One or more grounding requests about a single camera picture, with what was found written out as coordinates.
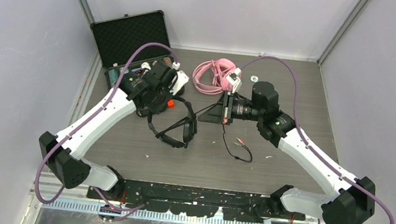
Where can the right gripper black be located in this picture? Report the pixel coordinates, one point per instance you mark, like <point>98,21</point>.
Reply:
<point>218,114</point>

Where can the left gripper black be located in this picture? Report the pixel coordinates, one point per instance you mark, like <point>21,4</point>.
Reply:
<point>156,108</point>

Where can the black headphones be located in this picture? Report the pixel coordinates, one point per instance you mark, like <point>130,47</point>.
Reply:
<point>189,124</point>

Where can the pink headphones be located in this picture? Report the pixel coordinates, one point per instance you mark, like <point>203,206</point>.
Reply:
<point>209,76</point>

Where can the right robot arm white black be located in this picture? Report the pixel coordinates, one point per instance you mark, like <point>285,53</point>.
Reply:
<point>344,199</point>

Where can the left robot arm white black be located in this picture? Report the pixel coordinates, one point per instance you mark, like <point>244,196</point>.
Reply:
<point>152,88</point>

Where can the small orange cube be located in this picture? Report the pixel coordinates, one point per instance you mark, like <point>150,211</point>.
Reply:
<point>170,104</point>

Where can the small white disc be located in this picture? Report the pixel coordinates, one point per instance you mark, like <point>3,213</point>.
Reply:
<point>254,79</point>

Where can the black poker chip case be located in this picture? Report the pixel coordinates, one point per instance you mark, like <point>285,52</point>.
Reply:
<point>119,38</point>

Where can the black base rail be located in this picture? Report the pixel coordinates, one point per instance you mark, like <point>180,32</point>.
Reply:
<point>198,202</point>

